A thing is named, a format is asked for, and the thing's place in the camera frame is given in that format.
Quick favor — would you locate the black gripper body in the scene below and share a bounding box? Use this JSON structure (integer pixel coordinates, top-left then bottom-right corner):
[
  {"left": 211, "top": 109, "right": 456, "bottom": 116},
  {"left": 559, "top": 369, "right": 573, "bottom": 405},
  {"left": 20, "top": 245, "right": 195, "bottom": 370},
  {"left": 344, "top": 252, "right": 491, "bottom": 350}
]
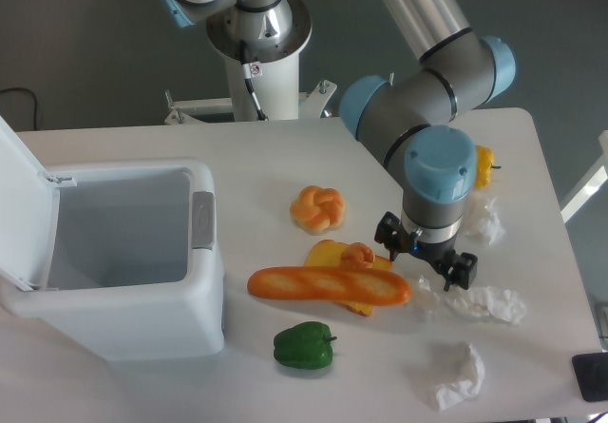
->
[{"left": 393, "top": 213, "right": 462, "bottom": 271}]

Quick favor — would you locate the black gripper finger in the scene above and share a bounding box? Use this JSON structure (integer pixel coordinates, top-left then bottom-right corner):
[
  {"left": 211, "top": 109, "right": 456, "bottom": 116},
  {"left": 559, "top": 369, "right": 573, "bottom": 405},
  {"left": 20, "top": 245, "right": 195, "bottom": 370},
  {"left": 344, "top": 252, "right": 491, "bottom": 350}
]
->
[
  {"left": 374, "top": 211, "right": 403, "bottom": 261},
  {"left": 434, "top": 251, "right": 477, "bottom": 292}
]

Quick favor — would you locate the long orange baguette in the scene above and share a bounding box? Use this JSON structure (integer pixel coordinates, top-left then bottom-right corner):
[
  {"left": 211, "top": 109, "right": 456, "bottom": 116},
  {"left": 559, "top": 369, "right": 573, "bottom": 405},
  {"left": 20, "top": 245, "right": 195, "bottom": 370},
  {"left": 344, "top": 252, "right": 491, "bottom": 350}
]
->
[{"left": 247, "top": 266, "right": 411, "bottom": 306}]

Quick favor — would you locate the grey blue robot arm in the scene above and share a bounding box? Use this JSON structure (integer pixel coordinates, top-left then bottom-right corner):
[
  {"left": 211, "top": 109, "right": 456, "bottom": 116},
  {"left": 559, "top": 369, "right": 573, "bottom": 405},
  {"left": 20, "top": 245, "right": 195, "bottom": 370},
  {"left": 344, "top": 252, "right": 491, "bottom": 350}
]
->
[{"left": 163, "top": 0, "right": 516, "bottom": 288}]

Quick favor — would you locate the round knotted bread roll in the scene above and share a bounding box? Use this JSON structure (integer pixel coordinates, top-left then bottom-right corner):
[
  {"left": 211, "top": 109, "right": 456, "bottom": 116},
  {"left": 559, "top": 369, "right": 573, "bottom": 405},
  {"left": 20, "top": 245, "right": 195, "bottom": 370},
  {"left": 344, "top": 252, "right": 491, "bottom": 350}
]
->
[{"left": 290, "top": 185, "right": 346, "bottom": 234}]

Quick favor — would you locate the small orange croissant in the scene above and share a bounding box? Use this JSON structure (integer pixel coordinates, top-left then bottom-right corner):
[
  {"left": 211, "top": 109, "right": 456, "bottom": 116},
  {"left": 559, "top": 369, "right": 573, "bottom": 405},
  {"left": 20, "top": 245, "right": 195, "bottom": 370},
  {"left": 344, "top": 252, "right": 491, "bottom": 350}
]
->
[{"left": 340, "top": 242, "right": 375, "bottom": 269}]

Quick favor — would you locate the small crumpled clear wrap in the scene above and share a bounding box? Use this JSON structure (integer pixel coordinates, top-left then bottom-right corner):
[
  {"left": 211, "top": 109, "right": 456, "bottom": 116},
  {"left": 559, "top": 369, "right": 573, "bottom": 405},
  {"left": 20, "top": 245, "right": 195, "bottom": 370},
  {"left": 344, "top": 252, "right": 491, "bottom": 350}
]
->
[{"left": 407, "top": 276, "right": 439, "bottom": 319}]

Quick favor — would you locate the crumpled white tissue top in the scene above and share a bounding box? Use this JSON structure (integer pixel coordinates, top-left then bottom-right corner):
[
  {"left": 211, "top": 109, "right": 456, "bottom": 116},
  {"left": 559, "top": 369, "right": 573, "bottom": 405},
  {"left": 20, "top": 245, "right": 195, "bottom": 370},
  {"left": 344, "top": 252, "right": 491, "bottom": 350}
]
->
[{"left": 461, "top": 192, "right": 505, "bottom": 245}]

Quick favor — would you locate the crumpled white tissue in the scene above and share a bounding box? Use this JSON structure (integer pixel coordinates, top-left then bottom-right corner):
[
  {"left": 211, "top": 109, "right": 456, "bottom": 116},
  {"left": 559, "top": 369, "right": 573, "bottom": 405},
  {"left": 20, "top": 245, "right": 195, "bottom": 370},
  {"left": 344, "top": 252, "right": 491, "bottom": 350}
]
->
[
  {"left": 445, "top": 286, "right": 527, "bottom": 325},
  {"left": 416, "top": 342, "right": 485, "bottom": 412},
  {"left": 461, "top": 192, "right": 505, "bottom": 245}
]

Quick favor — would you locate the crumpled white tissue right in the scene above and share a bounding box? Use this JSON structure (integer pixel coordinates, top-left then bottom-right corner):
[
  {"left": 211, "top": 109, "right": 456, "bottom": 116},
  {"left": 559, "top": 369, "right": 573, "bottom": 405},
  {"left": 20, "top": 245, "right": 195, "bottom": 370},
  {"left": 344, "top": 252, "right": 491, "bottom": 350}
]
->
[{"left": 445, "top": 286, "right": 527, "bottom": 325}]

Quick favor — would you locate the yellow bell pepper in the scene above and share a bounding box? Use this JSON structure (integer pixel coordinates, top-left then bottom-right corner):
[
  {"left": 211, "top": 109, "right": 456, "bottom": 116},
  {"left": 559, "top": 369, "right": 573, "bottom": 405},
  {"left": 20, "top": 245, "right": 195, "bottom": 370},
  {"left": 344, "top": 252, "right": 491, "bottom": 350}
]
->
[{"left": 474, "top": 145, "right": 501, "bottom": 189}]

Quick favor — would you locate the crumpled white tissue bottom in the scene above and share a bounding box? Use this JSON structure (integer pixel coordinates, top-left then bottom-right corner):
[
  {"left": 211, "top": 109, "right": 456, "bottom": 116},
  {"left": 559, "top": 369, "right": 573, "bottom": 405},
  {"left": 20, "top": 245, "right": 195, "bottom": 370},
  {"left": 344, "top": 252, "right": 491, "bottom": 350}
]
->
[{"left": 416, "top": 342, "right": 485, "bottom": 412}]

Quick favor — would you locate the green bell pepper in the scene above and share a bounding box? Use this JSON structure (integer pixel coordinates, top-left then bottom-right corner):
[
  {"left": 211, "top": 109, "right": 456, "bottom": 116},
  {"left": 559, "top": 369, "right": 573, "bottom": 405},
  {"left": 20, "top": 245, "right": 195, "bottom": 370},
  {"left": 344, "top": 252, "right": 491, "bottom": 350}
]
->
[{"left": 274, "top": 321, "right": 337, "bottom": 370}]

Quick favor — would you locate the black device at edge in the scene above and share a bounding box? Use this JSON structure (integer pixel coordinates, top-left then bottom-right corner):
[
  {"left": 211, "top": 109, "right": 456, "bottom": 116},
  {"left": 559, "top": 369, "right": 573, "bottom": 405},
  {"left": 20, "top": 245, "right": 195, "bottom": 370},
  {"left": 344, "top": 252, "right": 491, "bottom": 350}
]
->
[{"left": 571, "top": 352, "right": 607, "bottom": 402}]

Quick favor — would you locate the white trash bin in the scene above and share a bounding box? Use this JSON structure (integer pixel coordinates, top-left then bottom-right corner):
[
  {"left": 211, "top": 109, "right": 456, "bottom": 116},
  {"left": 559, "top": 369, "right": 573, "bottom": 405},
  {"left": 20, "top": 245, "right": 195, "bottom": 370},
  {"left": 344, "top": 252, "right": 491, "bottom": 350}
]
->
[{"left": 1, "top": 159, "right": 224, "bottom": 361}]

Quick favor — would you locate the white bin lid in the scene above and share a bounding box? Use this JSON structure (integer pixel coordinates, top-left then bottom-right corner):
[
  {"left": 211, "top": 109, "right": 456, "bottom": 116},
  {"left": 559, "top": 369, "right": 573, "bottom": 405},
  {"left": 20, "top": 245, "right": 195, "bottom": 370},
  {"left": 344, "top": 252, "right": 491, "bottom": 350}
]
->
[{"left": 1, "top": 121, "right": 77, "bottom": 291}]

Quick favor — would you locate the white frame at right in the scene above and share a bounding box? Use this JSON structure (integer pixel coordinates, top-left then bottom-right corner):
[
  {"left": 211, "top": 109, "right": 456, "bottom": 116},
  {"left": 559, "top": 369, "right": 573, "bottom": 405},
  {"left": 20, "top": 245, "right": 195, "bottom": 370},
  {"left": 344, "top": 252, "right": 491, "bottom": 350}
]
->
[{"left": 560, "top": 130, "right": 608, "bottom": 223}]

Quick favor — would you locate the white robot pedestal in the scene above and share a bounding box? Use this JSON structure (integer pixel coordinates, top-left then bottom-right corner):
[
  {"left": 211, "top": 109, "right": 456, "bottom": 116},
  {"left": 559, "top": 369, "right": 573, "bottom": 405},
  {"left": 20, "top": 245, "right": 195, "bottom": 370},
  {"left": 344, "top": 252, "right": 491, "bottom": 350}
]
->
[{"left": 165, "top": 0, "right": 337, "bottom": 125}]

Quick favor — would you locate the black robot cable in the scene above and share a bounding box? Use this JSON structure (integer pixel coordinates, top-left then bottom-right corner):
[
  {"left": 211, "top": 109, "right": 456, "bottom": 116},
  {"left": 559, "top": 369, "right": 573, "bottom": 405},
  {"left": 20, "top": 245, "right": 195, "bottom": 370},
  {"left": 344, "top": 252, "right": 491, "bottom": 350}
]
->
[{"left": 238, "top": 42, "right": 270, "bottom": 122}]

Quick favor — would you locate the black floor cable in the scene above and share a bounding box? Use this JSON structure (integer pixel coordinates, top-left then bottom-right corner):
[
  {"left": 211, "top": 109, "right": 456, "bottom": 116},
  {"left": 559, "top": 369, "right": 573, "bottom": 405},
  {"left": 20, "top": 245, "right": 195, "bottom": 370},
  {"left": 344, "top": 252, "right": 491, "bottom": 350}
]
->
[{"left": 0, "top": 87, "right": 40, "bottom": 132}]

